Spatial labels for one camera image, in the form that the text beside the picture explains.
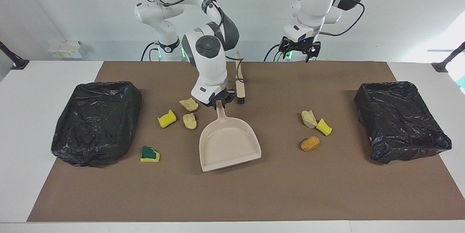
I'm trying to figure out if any beige food piece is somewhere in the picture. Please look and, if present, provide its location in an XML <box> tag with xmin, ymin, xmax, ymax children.
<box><xmin>179</xmin><ymin>98</ymin><xmax>199</xmax><ymax>112</ymax></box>
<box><xmin>182</xmin><ymin>113</ymin><xmax>197</xmax><ymax>130</ymax></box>

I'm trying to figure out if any beige plastic dustpan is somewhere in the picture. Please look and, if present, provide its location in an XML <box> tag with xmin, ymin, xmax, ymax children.
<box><xmin>199</xmin><ymin>100</ymin><xmax>262</xmax><ymax>172</ymax></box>

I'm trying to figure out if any notched yellow sponge piece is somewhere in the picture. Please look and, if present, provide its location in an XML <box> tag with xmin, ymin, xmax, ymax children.
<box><xmin>158</xmin><ymin>109</ymin><xmax>177</xmax><ymax>129</ymax></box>

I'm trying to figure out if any beige layered sponge chunk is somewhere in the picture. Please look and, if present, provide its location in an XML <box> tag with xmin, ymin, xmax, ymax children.
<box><xmin>301</xmin><ymin>110</ymin><xmax>318</xmax><ymax>129</ymax></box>

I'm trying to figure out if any yellow sponge wedge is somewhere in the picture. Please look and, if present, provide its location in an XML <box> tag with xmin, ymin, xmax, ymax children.
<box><xmin>316</xmin><ymin>118</ymin><xmax>332</xmax><ymax>136</ymax></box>

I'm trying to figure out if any green and yellow sponge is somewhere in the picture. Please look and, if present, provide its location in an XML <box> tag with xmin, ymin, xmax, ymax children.
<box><xmin>140</xmin><ymin>145</ymin><xmax>160</xmax><ymax>163</ymax></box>

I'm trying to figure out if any orange-brown sponge lump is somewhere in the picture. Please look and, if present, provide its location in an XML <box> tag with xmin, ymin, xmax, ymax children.
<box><xmin>301</xmin><ymin>136</ymin><xmax>321</xmax><ymax>152</ymax></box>

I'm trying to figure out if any black bag-lined bin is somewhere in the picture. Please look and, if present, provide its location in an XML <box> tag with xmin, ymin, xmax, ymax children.
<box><xmin>51</xmin><ymin>81</ymin><xmax>142</xmax><ymax>168</ymax></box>
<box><xmin>354</xmin><ymin>81</ymin><xmax>453</xmax><ymax>165</ymax></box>

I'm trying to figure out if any brown table mat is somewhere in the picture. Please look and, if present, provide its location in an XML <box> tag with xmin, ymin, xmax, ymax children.
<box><xmin>27</xmin><ymin>61</ymin><xmax>465</xmax><ymax>222</ymax></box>

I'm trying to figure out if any black stand pole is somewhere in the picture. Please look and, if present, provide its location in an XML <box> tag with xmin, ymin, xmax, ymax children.
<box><xmin>432</xmin><ymin>42</ymin><xmax>465</xmax><ymax>73</ymax></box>
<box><xmin>0</xmin><ymin>41</ymin><xmax>29</xmax><ymax>70</ymax></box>

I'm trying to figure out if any black base cable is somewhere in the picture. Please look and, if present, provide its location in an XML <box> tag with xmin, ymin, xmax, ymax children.
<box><xmin>263</xmin><ymin>44</ymin><xmax>284</xmax><ymax>62</ymax></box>
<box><xmin>141</xmin><ymin>41</ymin><xmax>160</xmax><ymax>61</ymax></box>

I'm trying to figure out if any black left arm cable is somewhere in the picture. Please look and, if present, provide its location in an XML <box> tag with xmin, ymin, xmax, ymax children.
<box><xmin>320</xmin><ymin>0</ymin><xmax>366</xmax><ymax>37</ymax></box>

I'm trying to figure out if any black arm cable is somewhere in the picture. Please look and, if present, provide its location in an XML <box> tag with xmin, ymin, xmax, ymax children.
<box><xmin>127</xmin><ymin>0</ymin><xmax>244</xmax><ymax>84</ymax></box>
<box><xmin>320</xmin><ymin>0</ymin><xmax>366</xmax><ymax>37</ymax></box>

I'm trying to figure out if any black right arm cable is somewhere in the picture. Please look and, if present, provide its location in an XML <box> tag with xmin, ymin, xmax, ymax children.
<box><xmin>127</xmin><ymin>0</ymin><xmax>244</xmax><ymax>84</ymax></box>

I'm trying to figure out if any white wall box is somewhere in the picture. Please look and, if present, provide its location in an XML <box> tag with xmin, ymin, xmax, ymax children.
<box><xmin>47</xmin><ymin>40</ymin><xmax>88</xmax><ymax>59</ymax></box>

